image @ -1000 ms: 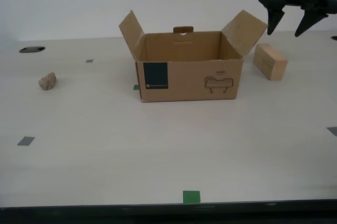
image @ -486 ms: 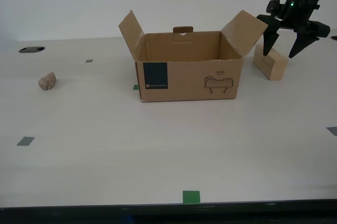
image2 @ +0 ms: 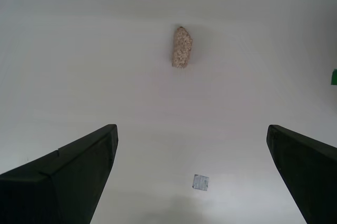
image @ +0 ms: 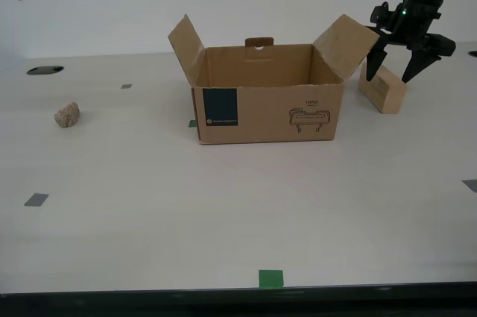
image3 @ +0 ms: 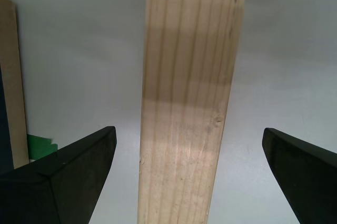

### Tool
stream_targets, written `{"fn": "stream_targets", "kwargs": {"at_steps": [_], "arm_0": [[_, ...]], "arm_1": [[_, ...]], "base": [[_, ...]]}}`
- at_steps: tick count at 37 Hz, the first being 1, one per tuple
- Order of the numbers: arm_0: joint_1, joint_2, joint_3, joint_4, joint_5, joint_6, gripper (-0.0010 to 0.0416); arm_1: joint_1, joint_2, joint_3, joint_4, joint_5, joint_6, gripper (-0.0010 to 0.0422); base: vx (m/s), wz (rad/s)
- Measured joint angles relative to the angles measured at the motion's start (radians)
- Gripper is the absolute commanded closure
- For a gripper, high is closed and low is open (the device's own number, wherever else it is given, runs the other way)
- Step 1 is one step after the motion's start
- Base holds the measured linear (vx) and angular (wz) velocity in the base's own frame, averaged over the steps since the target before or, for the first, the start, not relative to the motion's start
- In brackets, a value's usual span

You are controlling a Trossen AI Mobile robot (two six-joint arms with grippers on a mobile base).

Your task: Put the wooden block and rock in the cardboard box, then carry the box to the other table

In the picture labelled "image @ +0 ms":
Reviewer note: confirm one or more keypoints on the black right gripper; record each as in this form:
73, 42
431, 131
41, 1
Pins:
413, 26

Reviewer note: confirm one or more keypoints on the light wooden block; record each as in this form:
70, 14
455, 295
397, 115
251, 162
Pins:
387, 97

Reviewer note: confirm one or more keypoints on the brown cardboard box flaps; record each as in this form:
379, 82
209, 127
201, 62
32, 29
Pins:
268, 115

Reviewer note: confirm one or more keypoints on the small beige rock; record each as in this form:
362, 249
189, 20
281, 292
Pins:
68, 115

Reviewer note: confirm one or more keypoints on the grey tape square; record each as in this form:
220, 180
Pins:
126, 86
471, 185
36, 200

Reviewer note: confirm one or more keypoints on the green tape piece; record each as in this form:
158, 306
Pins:
192, 124
271, 278

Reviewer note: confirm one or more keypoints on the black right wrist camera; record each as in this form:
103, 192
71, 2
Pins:
380, 13

